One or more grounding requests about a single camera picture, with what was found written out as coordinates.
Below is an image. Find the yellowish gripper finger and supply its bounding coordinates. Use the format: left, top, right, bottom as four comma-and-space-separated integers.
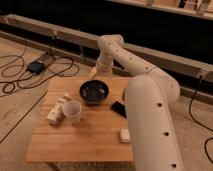
89, 67, 97, 79

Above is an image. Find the white sponge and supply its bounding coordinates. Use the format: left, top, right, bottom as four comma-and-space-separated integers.
119, 129, 131, 143

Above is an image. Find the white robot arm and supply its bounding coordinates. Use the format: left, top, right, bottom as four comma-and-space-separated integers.
96, 35, 185, 171

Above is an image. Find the white ceramic cup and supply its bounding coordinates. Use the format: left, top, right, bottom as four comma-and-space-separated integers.
62, 100, 82, 124

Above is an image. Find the dark blue bowl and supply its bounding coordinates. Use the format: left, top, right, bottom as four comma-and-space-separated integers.
79, 80, 109, 104

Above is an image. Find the black rectangular device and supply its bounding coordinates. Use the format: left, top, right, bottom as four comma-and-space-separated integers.
111, 101, 126, 117

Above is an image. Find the wooden table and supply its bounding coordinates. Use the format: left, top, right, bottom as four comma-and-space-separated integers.
26, 77, 133, 163

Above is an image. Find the dark power adapter box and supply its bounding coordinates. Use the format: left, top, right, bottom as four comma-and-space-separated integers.
27, 61, 45, 74

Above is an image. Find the black floor cable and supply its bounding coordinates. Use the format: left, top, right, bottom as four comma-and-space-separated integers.
0, 39, 81, 144

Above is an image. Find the wooden beam rail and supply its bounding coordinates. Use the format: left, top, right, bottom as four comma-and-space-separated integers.
0, 14, 213, 83

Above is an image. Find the black cable at right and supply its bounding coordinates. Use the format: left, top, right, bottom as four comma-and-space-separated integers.
188, 75, 213, 165

